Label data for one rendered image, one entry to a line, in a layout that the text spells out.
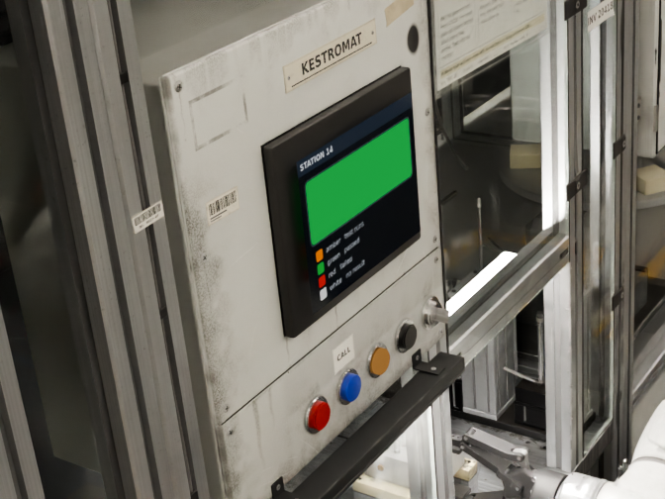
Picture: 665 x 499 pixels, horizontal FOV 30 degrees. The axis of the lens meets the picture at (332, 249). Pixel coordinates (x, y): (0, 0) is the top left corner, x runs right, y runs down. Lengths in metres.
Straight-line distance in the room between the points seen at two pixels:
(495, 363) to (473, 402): 0.10
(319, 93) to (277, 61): 0.08
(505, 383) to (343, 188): 1.00
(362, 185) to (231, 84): 0.22
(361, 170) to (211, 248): 0.21
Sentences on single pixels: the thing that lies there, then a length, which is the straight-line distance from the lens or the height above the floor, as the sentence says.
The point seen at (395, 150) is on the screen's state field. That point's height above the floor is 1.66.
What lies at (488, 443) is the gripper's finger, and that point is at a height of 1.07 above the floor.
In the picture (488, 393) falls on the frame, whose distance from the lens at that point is 2.14.
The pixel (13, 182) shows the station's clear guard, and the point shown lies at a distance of 0.96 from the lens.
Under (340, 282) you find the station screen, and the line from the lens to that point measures 1.24.
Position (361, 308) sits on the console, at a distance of 1.33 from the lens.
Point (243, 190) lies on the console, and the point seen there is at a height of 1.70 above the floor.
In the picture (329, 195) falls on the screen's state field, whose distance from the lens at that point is 1.20.
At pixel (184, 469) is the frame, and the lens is 1.16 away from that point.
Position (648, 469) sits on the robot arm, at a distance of 1.81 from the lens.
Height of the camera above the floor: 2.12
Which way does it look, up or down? 25 degrees down
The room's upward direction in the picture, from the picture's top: 6 degrees counter-clockwise
